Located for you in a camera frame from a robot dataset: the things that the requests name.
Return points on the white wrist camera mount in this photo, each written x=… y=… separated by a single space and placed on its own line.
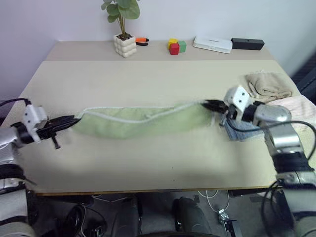
x=239 y=98
x=33 y=116

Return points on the dark rounded shape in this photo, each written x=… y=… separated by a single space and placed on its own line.
x=192 y=217

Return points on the flat white box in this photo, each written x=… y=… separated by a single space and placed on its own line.
x=213 y=44

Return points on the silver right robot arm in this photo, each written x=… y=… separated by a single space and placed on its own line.
x=284 y=133

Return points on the small metal clamp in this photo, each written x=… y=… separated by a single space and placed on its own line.
x=225 y=218

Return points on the red wooden cube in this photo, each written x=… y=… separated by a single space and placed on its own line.
x=174 y=49

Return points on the beige folded towel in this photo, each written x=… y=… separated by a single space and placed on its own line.
x=267 y=85

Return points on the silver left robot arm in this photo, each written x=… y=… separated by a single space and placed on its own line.
x=10 y=205

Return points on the green leafy plant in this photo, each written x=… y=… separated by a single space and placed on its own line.
x=123 y=11

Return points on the light green towel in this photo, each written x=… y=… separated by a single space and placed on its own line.
x=138 y=123

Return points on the white bubble plant pot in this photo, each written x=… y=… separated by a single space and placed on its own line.
x=125 y=47

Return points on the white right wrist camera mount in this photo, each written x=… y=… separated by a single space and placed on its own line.
x=239 y=98

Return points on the yellow wooden cube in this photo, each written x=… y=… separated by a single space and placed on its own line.
x=172 y=42

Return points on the long black box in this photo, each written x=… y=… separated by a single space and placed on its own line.
x=247 y=44

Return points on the blue folded towel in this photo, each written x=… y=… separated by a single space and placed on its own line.
x=243 y=130

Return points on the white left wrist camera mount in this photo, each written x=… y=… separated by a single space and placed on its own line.
x=33 y=116

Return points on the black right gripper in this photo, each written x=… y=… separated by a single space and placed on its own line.
x=230 y=111

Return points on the green wooden cube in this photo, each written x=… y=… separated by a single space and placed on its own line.
x=182 y=46

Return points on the pink towel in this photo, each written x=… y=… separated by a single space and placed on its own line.
x=302 y=108

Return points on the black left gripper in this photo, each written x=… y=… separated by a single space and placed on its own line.
x=47 y=132

